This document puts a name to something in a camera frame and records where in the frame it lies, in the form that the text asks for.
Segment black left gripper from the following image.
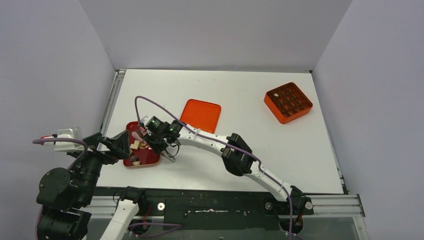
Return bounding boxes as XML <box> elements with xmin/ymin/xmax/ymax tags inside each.
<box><xmin>74</xmin><ymin>127</ymin><xmax>130</xmax><ymax>203</ymax></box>

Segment pink silicone tongs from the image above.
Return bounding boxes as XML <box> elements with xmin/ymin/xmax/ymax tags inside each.
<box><xmin>131</xmin><ymin>131</ymin><xmax>176</xmax><ymax>163</ymax></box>

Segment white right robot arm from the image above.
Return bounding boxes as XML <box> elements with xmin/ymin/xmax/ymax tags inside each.
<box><xmin>138</xmin><ymin>116</ymin><xmax>314</xmax><ymax>215</ymax></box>

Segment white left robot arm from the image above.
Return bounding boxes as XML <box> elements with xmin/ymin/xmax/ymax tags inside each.
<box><xmin>33</xmin><ymin>130</ymin><xmax>130</xmax><ymax>240</ymax></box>

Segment white chocolate block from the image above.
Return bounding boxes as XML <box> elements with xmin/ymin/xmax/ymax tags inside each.
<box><xmin>129</xmin><ymin>144</ymin><xmax>139</xmax><ymax>150</ymax></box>

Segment red chocolate tray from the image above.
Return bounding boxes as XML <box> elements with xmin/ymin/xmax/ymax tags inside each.
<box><xmin>123</xmin><ymin>121</ymin><xmax>160</xmax><ymax>168</ymax></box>

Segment orange compartment chocolate box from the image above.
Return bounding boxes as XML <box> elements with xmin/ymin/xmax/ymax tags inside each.
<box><xmin>263</xmin><ymin>82</ymin><xmax>313</xmax><ymax>125</ymax></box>

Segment orange box lid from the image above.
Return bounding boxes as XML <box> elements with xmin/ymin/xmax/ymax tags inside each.
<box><xmin>179</xmin><ymin>99</ymin><xmax>222</xmax><ymax>134</ymax></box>

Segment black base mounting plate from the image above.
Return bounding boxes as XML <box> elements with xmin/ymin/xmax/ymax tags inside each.
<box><xmin>86</xmin><ymin>187</ymin><xmax>319</xmax><ymax>231</ymax></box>

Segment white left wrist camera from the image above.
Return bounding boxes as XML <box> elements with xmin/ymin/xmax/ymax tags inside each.
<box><xmin>40</xmin><ymin>127</ymin><xmax>84</xmax><ymax>153</ymax></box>

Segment aluminium table edge rail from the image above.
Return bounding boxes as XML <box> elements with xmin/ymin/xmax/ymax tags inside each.
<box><xmin>100</xmin><ymin>69</ymin><xmax>127</xmax><ymax>136</ymax></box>

